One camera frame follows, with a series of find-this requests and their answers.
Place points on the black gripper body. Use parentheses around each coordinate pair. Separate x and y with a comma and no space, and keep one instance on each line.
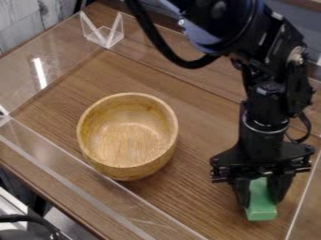
(261,154)

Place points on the clear acrylic corner bracket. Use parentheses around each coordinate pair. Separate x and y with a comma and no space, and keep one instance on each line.
(105,36)

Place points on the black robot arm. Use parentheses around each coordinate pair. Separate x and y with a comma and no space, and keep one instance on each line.
(268,50)

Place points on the clear acrylic tray wall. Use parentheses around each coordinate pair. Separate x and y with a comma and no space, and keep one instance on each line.
(96,201)

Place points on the brown wooden bowl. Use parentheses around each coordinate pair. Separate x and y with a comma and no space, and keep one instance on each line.
(128,134)

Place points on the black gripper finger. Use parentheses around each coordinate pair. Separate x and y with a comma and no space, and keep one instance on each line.
(241,188)
(279,185)

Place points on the green rectangular block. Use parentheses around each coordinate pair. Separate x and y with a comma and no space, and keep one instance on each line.
(261,209)

